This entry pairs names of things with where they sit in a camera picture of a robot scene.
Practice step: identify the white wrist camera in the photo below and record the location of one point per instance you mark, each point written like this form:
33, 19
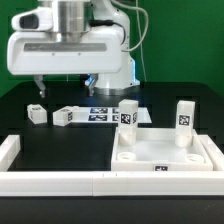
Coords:
39, 19

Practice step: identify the white square tabletop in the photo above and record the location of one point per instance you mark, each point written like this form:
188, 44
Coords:
155, 150

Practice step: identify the white marker base sheet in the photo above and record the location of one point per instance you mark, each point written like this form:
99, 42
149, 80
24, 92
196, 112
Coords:
106, 115

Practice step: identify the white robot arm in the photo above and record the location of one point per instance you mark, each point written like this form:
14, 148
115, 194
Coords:
73, 18

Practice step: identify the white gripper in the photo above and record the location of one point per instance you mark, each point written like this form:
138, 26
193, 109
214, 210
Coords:
34, 53

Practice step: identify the white U-shaped fence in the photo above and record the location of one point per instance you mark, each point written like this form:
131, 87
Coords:
101, 183

